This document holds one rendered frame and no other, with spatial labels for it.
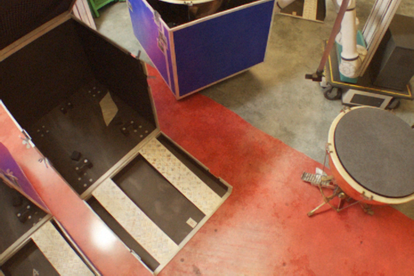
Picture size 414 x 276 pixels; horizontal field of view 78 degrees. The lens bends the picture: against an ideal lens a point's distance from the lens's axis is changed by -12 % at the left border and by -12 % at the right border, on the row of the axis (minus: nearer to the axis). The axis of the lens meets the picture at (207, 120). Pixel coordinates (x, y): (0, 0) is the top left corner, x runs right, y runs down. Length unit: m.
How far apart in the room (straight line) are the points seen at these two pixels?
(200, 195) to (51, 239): 1.20
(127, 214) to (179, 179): 0.49
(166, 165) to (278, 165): 0.97
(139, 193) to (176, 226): 0.41
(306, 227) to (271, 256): 0.37
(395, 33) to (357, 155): 1.45
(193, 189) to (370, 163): 1.33
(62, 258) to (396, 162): 2.36
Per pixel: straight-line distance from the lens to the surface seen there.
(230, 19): 2.48
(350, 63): 2.63
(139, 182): 2.50
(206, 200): 2.37
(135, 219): 2.32
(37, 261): 2.59
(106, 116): 2.76
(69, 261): 2.39
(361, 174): 1.83
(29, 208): 2.51
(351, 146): 1.91
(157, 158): 2.44
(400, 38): 2.95
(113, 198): 2.37
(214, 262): 2.28
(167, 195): 2.42
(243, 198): 2.43
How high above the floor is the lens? 2.25
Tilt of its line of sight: 54 degrees down
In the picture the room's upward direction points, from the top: straight up
